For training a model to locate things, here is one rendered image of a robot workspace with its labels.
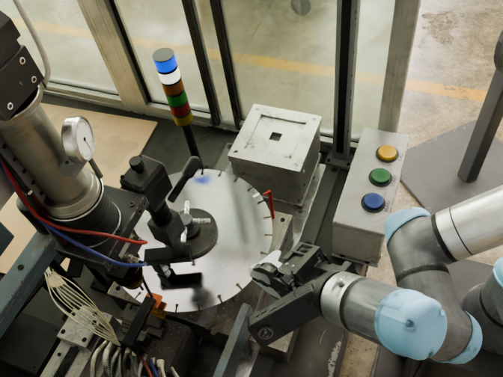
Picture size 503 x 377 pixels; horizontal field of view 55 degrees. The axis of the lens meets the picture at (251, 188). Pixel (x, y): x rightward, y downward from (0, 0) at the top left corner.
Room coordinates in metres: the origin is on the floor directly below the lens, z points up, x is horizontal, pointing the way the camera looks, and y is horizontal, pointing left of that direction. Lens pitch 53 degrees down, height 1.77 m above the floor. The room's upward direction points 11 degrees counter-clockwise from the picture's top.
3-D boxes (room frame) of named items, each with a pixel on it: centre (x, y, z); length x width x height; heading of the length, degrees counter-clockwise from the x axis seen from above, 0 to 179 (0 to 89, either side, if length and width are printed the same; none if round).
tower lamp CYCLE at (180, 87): (0.84, 0.12, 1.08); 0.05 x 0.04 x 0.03; 60
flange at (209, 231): (0.53, 0.14, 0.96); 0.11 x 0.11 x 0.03
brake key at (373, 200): (0.56, -0.25, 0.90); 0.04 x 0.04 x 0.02
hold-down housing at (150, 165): (0.46, 0.15, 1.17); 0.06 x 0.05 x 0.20; 141
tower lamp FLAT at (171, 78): (0.84, 0.12, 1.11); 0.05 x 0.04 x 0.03; 60
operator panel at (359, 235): (0.62, -0.27, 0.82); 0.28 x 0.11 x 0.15; 150
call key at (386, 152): (0.68, -0.32, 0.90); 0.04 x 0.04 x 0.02
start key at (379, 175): (0.62, -0.28, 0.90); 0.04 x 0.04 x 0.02
